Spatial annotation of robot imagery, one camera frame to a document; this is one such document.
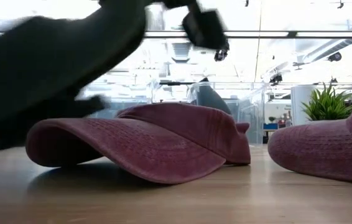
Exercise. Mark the black dome ceiling camera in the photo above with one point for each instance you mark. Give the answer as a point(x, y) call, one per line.
point(335, 57)

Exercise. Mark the white column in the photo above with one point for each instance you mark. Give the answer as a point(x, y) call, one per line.
point(300, 105)

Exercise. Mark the black track spotlight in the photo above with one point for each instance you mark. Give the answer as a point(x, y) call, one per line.
point(276, 79)

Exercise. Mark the green artificial plant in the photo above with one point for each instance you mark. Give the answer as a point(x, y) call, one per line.
point(328, 105)

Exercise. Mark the black hanging camera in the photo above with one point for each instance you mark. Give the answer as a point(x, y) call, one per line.
point(221, 55)

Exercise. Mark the silver ventilation duct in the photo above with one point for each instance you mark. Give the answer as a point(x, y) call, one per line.
point(181, 51)

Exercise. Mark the maroon washed cotton cap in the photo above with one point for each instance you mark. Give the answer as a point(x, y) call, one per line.
point(319, 149)
point(148, 146)

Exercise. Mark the small blue box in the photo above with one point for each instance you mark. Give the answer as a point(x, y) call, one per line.
point(270, 126)

